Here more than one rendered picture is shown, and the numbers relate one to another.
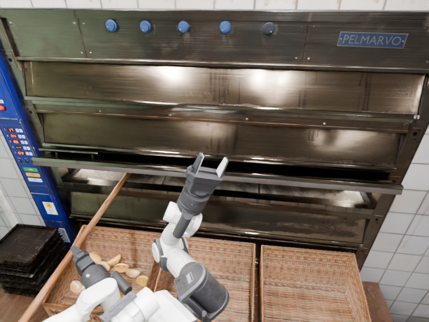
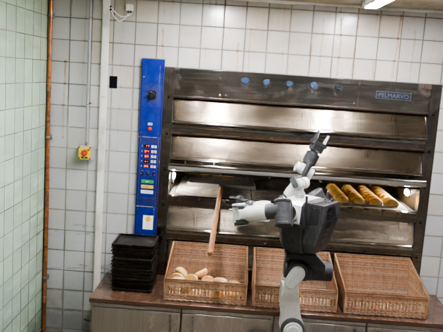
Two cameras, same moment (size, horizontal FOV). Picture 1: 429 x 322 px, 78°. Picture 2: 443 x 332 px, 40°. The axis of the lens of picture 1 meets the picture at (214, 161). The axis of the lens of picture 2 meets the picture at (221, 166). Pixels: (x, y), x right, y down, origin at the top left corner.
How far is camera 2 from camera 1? 3.17 m
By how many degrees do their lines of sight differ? 24
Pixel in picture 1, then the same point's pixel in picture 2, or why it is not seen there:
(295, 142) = (356, 158)
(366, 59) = (392, 105)
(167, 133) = (267, 151)
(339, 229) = (395, 234)
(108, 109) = (228, 132)
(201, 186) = (318, 147)
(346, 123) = (387, 144)
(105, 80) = (231, 112)
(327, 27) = (369, 87)
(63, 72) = (202, 107)
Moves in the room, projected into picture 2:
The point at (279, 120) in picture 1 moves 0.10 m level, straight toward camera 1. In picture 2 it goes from (345, 141) to (346, 143)
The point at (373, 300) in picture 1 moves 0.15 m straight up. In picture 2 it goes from (431, 300) to (434, 280)
